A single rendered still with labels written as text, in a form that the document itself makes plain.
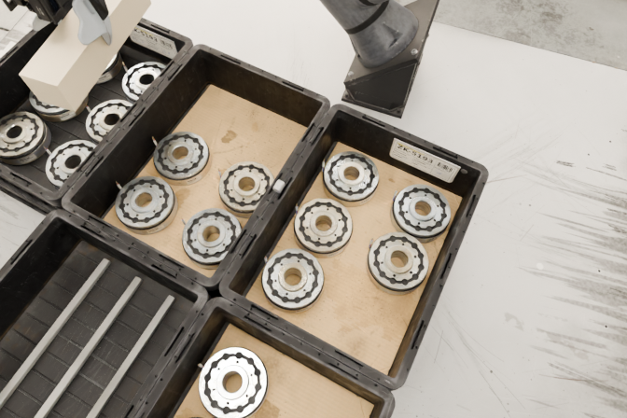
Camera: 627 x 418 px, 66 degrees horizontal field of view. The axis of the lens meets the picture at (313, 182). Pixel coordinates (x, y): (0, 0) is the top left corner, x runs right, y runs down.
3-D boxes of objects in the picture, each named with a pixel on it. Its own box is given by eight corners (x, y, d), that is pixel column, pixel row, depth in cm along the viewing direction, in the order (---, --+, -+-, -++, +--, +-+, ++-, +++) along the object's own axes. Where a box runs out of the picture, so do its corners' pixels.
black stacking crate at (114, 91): (98, 32, 111) (76, -8, 100) (206, 80, 105) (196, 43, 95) (-35, 163, 94) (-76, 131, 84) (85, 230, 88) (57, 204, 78)
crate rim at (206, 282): (199, 49, 96) (197, 40, 94) (333, 107, 90) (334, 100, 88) (62, 210, 79) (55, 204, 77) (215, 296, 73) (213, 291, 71)
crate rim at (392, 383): (333, 107, 90) (334, 100, 88) (487, 174, 84) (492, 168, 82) (215, 296, 73) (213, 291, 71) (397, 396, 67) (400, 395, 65)
